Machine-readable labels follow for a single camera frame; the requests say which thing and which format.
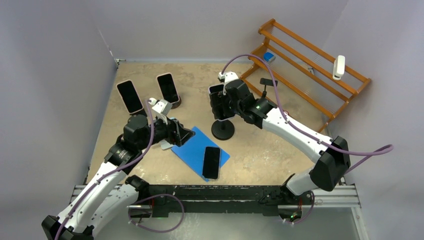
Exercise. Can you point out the blue white eraser block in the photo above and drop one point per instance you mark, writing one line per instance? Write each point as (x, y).
(269, 57)

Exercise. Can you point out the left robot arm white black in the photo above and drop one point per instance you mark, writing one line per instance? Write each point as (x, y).
(109, 172)

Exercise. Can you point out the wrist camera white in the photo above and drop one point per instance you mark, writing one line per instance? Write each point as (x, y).
(225, 78)
(160, 108)

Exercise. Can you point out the pink phone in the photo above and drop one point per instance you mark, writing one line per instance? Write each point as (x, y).
(129, 96)
(168, 88)

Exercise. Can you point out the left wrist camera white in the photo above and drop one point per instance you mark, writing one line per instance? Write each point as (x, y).
(160, 108)

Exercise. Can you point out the orange wooden rack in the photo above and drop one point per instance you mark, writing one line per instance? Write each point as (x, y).
(307, 70)

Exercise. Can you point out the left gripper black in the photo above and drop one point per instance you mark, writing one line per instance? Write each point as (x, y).
(176, 133)

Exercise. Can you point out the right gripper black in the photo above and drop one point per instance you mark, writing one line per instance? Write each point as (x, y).
(227, 95)

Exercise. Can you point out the blue mat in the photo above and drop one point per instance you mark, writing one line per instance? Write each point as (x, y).
(192, 152)

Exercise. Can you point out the silver phone stand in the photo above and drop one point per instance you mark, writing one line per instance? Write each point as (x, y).
(164, 145)

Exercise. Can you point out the far left pink phone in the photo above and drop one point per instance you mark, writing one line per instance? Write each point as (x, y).
(129, 96)

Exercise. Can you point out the black round phone stand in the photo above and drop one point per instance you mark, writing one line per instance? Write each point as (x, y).
(265, 82)
(223, 130)

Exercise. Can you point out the white stapler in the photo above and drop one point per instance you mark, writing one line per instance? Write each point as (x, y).
(339, 65)

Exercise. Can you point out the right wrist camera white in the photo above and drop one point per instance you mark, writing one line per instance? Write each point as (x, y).
(225, 78)

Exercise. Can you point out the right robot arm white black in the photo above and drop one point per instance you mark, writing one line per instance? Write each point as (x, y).
(330, 165)

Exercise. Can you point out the brown round phone stand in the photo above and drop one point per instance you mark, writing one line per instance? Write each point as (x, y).
(176, 104)

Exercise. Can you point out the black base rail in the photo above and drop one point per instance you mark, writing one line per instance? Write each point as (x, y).
(268, 200)

